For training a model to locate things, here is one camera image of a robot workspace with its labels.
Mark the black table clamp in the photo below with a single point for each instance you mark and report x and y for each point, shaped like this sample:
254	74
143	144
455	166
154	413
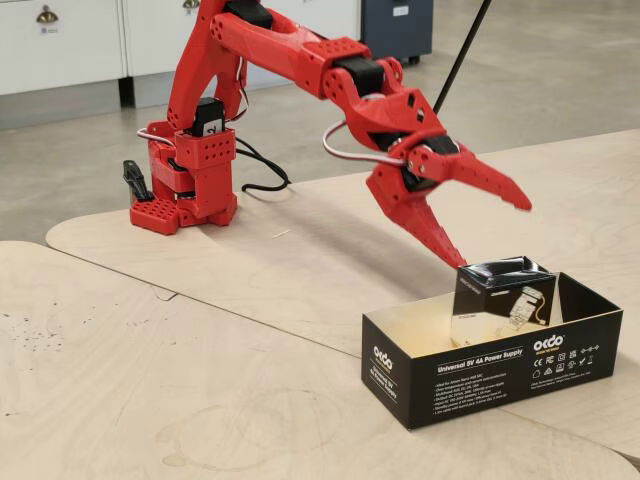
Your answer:
132	175

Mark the black tripod leg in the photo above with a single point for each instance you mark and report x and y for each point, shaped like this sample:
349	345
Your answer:
460	55

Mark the red robot arm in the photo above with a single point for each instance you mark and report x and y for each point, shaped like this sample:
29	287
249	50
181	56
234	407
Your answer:
280	50

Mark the small cabinet label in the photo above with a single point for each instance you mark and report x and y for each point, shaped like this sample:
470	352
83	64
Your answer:
49	30

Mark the small black white box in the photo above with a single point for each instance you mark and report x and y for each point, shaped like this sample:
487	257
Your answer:
500	295

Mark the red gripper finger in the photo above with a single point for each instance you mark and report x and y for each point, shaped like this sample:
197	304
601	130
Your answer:
425	225
475	175

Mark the white cabinet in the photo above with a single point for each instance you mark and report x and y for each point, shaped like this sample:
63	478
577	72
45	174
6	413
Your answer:
75	50
150	30

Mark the dark blue rolling cabinet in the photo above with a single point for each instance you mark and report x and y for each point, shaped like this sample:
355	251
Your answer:
400	35

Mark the open black yellow box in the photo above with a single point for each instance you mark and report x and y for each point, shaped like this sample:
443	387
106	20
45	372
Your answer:
475	380

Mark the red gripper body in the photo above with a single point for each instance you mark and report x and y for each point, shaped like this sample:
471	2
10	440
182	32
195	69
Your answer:
400	192

